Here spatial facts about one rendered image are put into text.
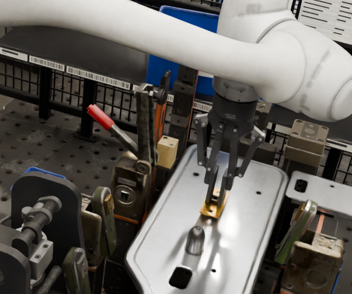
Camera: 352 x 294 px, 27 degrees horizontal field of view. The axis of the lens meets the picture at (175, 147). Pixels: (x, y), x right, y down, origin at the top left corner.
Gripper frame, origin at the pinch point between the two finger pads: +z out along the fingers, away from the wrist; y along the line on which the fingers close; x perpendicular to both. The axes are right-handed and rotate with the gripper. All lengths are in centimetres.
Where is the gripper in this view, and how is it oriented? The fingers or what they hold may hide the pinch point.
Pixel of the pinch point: (218, 185)
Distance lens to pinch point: 136.3
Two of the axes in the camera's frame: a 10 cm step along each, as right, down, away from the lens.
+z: -1.3, 8.2, 5.6
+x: 3.1, -5.0, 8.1
